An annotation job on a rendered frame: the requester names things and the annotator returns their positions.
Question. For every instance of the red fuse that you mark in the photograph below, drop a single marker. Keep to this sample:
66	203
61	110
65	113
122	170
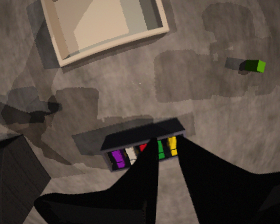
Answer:
142	145

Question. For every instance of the beige rectangular tray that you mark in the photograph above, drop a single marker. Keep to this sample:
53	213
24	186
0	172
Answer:
84	29

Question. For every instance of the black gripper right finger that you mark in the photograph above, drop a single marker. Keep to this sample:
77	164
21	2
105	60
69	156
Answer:
221	192

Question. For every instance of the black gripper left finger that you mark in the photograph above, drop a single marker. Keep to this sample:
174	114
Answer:
132	199

